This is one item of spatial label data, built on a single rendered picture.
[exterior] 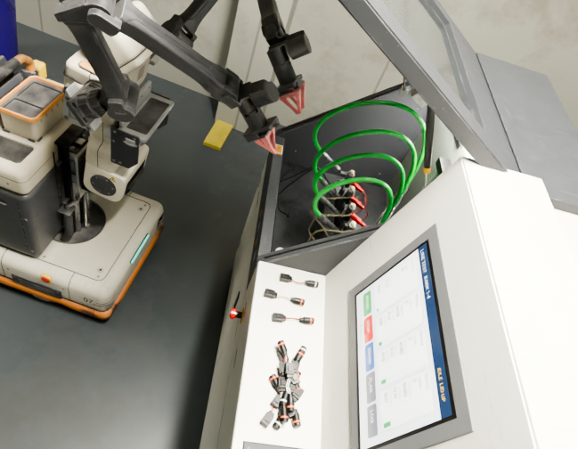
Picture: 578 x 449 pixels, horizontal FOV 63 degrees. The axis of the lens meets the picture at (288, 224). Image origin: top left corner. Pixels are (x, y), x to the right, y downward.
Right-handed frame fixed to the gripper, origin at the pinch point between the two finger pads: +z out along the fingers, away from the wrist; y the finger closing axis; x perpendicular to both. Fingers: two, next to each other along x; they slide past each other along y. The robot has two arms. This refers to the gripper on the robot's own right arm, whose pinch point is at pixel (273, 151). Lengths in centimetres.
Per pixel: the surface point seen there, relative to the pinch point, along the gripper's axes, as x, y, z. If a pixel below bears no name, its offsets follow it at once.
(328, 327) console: -34, 9, 42
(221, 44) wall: 174, -115, -7
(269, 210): 3.1, -16.8, 22.6
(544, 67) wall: 193, 66, 87
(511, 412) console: -69, 62, 23
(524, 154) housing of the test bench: 10, 64, 27
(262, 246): -12.9, -14.3, 25.3
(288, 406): -61, 7, 39
